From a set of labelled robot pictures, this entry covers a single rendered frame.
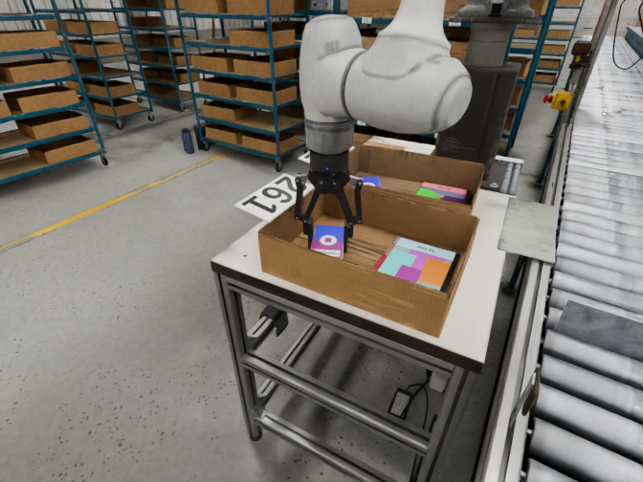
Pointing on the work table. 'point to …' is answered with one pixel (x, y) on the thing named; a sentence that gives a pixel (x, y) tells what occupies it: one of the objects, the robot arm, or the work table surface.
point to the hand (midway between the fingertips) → (327, 237)
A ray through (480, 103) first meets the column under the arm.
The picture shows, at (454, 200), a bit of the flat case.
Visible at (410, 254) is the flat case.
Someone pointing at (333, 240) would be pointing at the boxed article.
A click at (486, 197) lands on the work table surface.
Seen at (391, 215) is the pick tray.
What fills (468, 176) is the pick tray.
